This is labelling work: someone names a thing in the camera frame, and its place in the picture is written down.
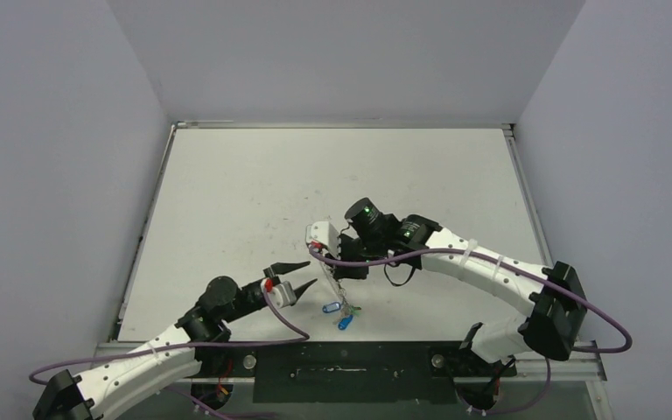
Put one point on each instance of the aluminium table frame rail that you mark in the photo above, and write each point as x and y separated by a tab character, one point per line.
581	367

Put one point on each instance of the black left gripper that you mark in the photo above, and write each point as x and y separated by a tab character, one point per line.
283	269

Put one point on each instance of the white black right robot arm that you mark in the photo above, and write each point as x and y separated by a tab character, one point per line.
548	300

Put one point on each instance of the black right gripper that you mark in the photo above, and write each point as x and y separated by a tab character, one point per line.
346	255

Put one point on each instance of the blue key tag plain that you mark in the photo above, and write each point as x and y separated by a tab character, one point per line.
344	323

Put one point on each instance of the green key tag with key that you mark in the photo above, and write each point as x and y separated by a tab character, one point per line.
353	311

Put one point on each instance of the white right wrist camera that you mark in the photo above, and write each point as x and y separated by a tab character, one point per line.
318	235

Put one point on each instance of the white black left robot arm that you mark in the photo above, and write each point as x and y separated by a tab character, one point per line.
117	383

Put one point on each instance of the blue key tag white label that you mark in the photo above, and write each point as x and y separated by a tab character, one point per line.
332	307

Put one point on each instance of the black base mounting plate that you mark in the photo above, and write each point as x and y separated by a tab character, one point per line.
433	372

